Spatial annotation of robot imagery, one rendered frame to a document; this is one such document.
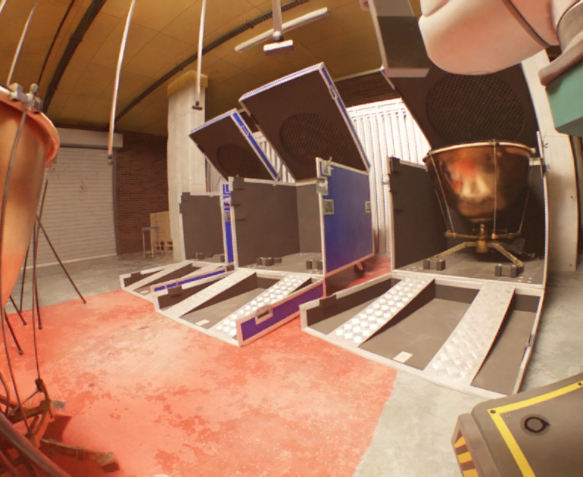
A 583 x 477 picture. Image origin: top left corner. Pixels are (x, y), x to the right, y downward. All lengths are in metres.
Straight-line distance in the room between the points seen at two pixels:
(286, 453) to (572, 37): 0.90
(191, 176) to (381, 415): 4.12
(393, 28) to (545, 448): 0.41
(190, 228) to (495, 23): 3.20
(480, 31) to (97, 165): 7.18
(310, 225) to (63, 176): 5.68
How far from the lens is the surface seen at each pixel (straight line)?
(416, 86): 2.31
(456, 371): 1.04
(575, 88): 0.35
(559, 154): 2.92
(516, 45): 0.45
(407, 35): 0.18
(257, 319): 1.34
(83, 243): 6.93
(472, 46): 0.47
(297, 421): 0.85
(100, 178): 7.20
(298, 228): 3.08
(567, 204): 2.90
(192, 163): 4.50
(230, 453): 0.78
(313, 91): 2.38
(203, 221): 3.39
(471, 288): 1.68
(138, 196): 7.66
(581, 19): 0.36
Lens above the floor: 0.57
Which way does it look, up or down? 4 degrees down
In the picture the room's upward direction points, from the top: 4 degrees counter-clockwise
